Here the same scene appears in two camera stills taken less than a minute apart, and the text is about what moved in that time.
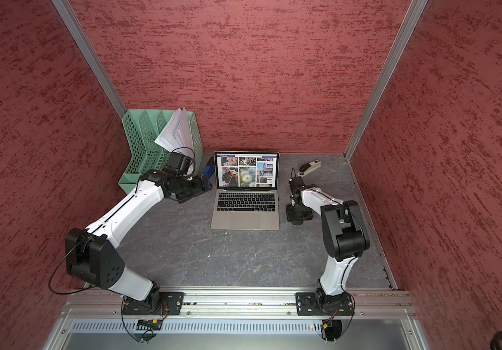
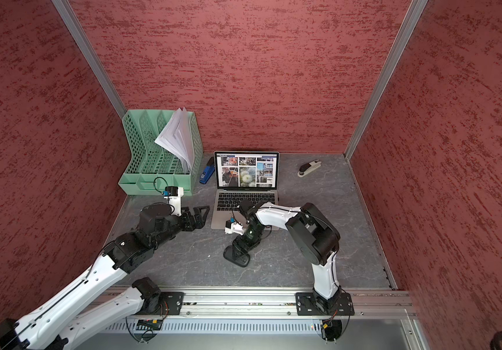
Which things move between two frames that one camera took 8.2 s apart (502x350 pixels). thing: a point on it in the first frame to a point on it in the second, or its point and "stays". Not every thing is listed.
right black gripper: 291,215 to 249,245
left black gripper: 198,188 to 200,222
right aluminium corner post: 360,135 stays
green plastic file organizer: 144,154 stays
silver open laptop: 246,190 stays
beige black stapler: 307,167 stays
